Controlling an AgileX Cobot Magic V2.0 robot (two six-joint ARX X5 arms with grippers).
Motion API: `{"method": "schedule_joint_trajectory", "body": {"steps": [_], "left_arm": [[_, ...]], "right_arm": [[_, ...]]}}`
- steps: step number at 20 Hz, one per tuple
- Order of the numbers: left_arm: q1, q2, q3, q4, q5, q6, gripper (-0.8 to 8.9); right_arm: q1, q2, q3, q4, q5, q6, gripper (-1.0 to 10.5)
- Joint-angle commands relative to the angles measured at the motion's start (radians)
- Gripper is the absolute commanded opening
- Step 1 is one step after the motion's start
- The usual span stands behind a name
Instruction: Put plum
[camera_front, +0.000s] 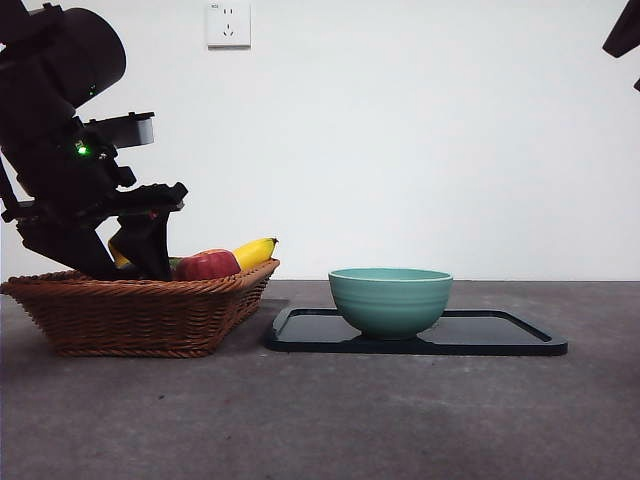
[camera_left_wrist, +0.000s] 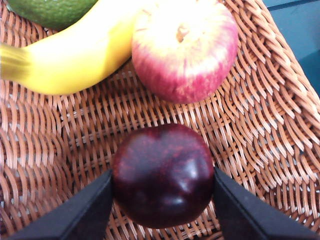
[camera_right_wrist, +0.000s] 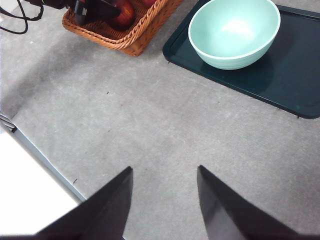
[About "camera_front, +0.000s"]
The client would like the teal ribbed bowl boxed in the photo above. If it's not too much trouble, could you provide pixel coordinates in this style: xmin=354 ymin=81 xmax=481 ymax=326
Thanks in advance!
xmin=327 ymin=267 xmax=455 ymax=342

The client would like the red apple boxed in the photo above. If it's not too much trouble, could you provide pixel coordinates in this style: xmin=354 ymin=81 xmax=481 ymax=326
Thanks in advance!
xmin=173 ymin=248 xmax=243 ymax=282

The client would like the brown wicker basket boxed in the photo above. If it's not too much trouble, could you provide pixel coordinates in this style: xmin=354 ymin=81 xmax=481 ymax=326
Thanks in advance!
xmin=0 ymin=257 xmax=282 ymax=359

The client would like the yellow banana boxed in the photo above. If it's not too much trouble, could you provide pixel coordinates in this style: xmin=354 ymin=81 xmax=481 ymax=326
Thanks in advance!
xmin=107 ymin=237 xmax=281 ymax=274

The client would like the black rectangular tray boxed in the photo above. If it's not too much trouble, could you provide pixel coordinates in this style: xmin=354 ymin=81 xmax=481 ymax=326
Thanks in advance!
xmin=263 ymin=306 xmax=570 ymax=358

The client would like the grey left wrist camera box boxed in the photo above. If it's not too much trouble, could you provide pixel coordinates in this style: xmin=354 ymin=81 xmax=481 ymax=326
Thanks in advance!
xmin=86 ymin=111 xmax=156 ymax=150

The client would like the white wall socket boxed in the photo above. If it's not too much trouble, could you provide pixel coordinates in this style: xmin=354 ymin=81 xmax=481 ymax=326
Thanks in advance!
xmin=207 ymin=0 xmax=253 ymax=51

